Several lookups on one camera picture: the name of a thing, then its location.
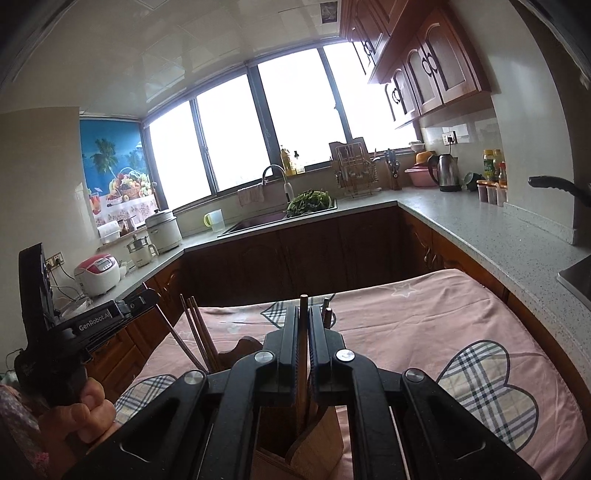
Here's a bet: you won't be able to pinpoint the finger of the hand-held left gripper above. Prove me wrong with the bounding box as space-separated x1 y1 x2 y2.
115 286 160 320

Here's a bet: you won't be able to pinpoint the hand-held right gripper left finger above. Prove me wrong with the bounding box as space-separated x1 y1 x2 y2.
62 305 301 480

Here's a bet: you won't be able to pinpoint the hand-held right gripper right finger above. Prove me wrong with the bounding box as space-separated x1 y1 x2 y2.
308 305 541 480

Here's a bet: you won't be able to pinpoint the wooden utensil holder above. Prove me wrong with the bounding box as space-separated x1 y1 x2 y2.
210 337 346 480

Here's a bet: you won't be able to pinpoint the person's left forearm floral sleeve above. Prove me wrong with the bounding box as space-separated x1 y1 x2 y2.
0 383 49 480

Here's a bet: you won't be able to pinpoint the person's left hand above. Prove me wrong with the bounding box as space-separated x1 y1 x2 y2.
37 376 119 445

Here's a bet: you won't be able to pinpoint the white and red rice cooker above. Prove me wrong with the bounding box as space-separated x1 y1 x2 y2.
74 255 122 297

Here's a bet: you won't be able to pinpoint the small white electric pot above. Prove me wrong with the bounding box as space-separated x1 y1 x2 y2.
127 234 158 268

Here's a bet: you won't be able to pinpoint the large white cooker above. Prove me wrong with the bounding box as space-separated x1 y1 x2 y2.
145 209 184 254

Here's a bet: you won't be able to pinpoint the pink tablecloth with plaid hearts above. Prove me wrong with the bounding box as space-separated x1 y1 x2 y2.
113 268 587 480

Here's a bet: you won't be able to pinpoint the wooden base cabinets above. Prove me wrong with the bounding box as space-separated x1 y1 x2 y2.
85 205 573 407

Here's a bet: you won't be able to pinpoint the kitchen sink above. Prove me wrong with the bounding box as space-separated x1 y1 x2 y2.
217 198 338 239

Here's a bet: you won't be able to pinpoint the pink dish cloth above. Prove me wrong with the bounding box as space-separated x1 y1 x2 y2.
238 185 266 208

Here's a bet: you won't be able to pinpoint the green leafy vegetables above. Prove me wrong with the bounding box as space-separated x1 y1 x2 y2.
286 190 332 218

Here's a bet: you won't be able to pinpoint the chrome kitchen faucet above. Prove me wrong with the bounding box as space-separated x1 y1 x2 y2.
262 165 294 205

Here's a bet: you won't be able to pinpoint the kitchen window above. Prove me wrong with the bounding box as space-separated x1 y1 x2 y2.
143 41 421 213

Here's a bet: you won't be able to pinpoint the metal dish rack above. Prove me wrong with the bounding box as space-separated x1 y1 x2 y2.
333 142 380 199

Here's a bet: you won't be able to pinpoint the wooden knife block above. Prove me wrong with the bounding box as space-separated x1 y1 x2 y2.
385 148 403 190

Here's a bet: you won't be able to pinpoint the wooden cutting board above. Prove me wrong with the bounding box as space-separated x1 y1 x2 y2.
329 138 369 181

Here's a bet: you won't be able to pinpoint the pink plastic basin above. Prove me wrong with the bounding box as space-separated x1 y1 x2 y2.
405 167 439 188

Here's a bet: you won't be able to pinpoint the grey speckled countertop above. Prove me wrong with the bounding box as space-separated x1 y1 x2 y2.
55 187 591 370

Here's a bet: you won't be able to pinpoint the stainless steel electric kettle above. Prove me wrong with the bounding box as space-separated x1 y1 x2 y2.
427 154 462 193

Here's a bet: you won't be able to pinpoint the spice jar set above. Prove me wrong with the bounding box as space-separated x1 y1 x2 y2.
477 180 508 208

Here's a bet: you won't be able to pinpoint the metal appliance edge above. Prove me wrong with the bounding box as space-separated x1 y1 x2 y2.
556 256 591 302

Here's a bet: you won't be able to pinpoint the tropical fruit wall poster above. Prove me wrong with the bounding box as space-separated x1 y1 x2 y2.
79 117 160 227

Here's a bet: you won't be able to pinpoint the black pan handle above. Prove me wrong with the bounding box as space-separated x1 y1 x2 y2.
529 175 591 206

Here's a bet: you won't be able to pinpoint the wooden wall cabinets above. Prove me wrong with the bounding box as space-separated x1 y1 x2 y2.
339 0 493 130

